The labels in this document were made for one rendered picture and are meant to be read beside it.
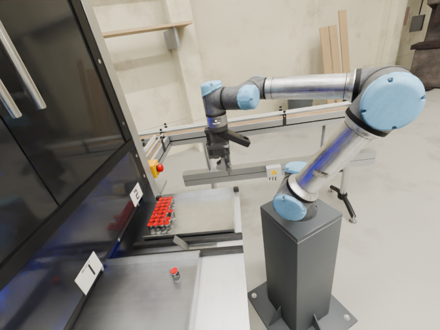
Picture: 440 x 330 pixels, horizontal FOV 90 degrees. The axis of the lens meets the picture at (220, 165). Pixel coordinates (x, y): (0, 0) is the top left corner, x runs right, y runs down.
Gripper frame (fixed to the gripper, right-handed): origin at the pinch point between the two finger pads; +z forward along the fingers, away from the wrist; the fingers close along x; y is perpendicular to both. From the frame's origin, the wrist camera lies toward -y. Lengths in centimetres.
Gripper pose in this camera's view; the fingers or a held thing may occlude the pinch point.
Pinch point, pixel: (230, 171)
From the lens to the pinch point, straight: 89.7
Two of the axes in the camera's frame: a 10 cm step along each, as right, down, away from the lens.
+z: 1.6, 8.7, 4.8
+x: -0.3, 4.9, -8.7
